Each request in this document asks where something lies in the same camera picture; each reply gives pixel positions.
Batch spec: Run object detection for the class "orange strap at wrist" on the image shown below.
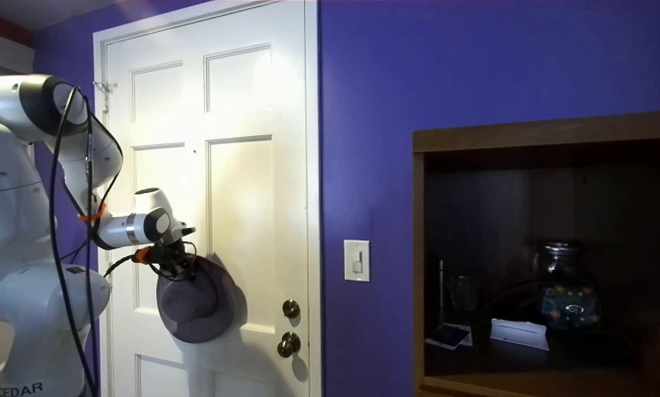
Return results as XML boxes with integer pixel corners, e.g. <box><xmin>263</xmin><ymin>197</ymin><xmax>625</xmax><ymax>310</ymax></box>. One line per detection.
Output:
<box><xmin>133</xmin><ymin>245</ymin><xmax>156</xmax><ymax>268</ymax></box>

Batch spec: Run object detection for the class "dark painted glass vase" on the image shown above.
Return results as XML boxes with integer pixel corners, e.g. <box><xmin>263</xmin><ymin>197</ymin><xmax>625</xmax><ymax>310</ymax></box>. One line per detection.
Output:
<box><xmin>537</xmin><ymin>238</ymin><xmax>604</xmax><ymax>335</ymax></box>

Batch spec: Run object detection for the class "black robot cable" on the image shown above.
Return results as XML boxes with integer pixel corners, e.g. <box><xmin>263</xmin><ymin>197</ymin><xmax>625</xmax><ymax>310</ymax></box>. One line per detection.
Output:
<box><xmin>46</xmin><ymin>81</ymin><xmax>125</xmax><ymax>397</ymax></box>

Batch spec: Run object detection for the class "orange strap on forearm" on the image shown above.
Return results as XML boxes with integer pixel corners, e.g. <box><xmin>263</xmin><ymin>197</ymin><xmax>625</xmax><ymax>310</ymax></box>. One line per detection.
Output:
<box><xmin>77</xmin><ymin>204</ymin><xmax>110</xmax><ymax>225</ymax></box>

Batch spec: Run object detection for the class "white card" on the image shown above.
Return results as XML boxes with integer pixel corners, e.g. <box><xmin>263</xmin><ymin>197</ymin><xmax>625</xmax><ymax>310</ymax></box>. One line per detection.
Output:
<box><xmin>488</xmin><ymin>316</ymin><xmax>551</xmax><ymax>353</ymax></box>

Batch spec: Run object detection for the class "dark small booklet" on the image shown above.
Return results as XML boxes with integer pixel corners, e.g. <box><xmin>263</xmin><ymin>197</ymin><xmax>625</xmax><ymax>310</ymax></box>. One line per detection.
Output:
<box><xmin>424</xmin><ymin>321</ymin><xmax>475</xmax><ymax>353</ymax></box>

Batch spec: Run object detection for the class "white panelled door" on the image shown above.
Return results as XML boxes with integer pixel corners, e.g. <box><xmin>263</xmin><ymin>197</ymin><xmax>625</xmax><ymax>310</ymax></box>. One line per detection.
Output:
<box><xmin>93</xmin><ymin>0</ymin><xmax>323</xmax><ymax>397</ymax></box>

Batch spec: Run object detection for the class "dark round door knob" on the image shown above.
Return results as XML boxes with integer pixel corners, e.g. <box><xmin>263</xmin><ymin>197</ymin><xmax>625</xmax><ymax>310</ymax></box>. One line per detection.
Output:
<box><xmin>275</xmin><ymin>332</ymin><xmax>302</xmax><ymax>359</ymax></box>

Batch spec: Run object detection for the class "white light switch plate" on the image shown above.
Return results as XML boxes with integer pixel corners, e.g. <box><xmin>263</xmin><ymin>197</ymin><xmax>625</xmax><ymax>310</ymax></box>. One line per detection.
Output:
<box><xmin>342</xmin><ymin>238</ymin><xmax>370</xmax><ymax>286</ymax></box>

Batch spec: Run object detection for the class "brown wooden shelf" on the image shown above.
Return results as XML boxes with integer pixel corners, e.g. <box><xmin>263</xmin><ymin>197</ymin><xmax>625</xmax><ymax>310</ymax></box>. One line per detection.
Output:
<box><xmin>410</xmin><ymin>109</ymin><xmax>660</xmax><ymax>397</ymax></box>

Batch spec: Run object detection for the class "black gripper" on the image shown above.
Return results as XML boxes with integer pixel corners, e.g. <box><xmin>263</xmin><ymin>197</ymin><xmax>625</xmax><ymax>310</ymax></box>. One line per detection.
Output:
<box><xmin>149</xmin><ymin>227</ymin><xmax>199</xmax><ymax>283</ymax></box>

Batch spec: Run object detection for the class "purple woven brimmed hat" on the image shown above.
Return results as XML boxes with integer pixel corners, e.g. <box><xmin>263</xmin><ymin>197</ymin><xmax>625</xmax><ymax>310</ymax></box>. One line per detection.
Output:
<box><xmin>155</xmin><ymin>252</ymin><xmax>249</xmax><ymax>346</ymax></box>

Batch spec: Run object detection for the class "metal door hook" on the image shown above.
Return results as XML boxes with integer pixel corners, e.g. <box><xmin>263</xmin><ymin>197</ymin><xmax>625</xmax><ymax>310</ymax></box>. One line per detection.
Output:
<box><xmin>94</xmin><ymin>78</ymin><xmax>120</xmax><ymax>117</ymax></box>

